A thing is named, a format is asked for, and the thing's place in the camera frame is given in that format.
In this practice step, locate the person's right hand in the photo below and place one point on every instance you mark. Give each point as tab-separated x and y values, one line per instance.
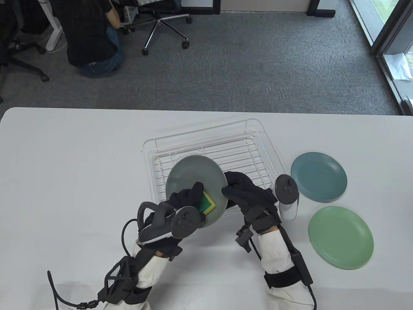
248	193

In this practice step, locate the person's left hand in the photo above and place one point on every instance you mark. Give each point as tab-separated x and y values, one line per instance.
184	197

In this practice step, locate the yellow green sponge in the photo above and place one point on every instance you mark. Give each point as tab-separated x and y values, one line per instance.
206	203

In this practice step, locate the grey plate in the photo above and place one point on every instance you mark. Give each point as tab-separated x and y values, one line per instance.
193	174

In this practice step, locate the teal plate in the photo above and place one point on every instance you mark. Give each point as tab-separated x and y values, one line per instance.
318	176

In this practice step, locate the light green plate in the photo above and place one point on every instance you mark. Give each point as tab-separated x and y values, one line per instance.
341	237

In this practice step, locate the black left forearm sensor box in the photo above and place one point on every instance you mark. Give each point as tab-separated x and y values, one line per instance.
114	277

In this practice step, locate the person's left forearm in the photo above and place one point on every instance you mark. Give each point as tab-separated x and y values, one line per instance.
145	271

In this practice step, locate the black right forearm power box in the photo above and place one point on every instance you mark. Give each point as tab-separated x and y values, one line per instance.
301	264

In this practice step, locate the person's right forearm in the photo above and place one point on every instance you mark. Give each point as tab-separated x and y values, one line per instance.
284	268

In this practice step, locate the black white left controller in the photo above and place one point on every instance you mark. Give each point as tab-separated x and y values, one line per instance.
188	222

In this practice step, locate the black chrome-base office chair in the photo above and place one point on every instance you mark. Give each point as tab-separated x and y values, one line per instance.
161	22

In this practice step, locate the beige cabinet panel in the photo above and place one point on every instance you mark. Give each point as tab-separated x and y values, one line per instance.
264	5

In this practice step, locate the black desk foot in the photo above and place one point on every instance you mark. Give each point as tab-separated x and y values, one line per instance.
319	9

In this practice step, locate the white paper sheet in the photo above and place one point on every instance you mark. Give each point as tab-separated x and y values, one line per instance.
400	66

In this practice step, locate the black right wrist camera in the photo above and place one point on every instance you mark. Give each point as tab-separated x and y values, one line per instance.
245	237

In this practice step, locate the black window frame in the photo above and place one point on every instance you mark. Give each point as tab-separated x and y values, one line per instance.
387	32

